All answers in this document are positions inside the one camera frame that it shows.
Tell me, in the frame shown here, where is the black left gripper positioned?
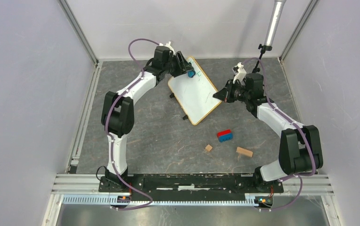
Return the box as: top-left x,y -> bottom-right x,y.
163,51 -> 194,78

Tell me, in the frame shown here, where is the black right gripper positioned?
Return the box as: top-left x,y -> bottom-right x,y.
213,80 -> 250,104

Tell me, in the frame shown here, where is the blue whiteboard eraser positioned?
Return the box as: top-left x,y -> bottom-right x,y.
187,70 -> 196,78

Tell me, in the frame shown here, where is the small wood-framed whiteboard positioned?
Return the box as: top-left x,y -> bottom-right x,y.
168,57 -> 221,126

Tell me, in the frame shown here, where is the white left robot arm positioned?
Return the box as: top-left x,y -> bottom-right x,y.
101,45 -> 196,192

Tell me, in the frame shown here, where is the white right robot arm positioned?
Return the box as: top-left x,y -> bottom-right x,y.
213,73 -> 324,192

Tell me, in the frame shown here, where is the black tripod stand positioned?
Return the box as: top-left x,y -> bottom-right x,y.
252,44 -> 272,73

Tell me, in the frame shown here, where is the red and blue toy brick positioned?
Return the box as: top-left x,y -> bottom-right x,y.
217,129 -> 233,143

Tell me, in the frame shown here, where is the small wooden cube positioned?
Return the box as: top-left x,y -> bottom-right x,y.
205,145 -> 213,152

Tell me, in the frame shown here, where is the long wooden block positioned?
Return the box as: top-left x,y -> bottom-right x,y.
236,147 -> 253,158

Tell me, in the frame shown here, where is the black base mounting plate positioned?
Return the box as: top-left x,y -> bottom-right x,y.
98,173 -> 284,202

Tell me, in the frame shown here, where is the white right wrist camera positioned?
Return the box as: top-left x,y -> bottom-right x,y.
232,62 -> 246,83

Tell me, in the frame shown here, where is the slotted cable duct rail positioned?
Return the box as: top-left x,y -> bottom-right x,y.
62,194 -> 274,207

